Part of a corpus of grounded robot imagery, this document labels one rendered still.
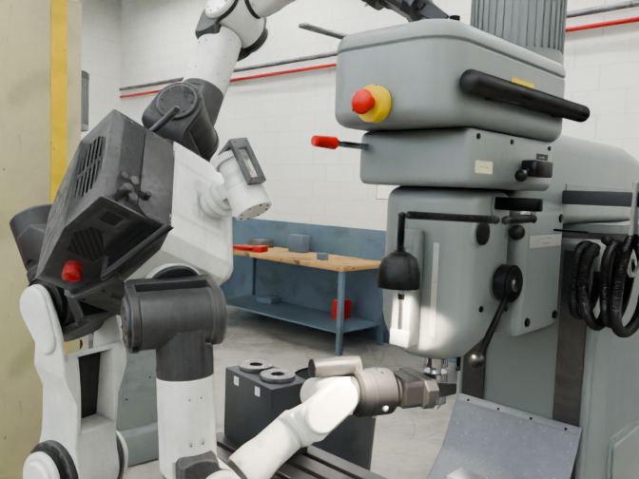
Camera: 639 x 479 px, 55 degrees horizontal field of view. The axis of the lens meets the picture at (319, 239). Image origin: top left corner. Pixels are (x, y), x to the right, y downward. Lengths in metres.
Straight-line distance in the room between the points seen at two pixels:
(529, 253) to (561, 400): 0.43
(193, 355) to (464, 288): 0.48
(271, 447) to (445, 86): 0.65
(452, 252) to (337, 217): 5.95
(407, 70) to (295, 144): 6.56
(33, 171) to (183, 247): 1.56
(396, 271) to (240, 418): 0.80
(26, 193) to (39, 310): 1.24
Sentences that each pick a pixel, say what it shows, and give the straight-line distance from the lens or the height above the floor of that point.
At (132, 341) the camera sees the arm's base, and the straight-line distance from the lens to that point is 0.96.
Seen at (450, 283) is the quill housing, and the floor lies 1.46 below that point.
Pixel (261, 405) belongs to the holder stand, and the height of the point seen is 1.08.
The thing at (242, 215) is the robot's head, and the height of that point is 1.57.
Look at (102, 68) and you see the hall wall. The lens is 10.97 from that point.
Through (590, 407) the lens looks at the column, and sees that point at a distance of 1.57.
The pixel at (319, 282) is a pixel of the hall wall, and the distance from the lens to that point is 7.25.
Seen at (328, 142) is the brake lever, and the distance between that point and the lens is 1.08.
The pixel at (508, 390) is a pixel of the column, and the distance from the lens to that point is 1.62.
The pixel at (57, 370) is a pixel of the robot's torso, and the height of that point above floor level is 1.25.
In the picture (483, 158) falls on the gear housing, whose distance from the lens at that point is 1.09.
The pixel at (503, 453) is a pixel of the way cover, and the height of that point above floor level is 1.01.
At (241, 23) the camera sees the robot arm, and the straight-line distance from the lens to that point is 1.39.
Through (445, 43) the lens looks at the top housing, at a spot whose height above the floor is 1.85.
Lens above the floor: 1.62
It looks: 5 degrees down
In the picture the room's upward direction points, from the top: 2 degrees clockwise
